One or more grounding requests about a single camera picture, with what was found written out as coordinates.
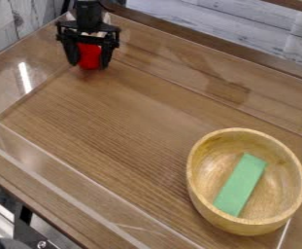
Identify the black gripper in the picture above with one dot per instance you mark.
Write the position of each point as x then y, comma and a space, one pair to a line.
90, 23

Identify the red plush strawberry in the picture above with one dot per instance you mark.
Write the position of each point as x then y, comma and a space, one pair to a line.
90, 56

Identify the wooden bowl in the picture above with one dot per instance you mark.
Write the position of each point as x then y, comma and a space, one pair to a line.
278, 195

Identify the green rectangular block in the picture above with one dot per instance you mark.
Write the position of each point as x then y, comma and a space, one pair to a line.
240, 185

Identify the clear acrylic wall panel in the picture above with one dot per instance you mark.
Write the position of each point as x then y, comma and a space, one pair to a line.
91, 214

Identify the black table leg frame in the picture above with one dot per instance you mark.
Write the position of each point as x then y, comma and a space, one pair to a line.
34, 232

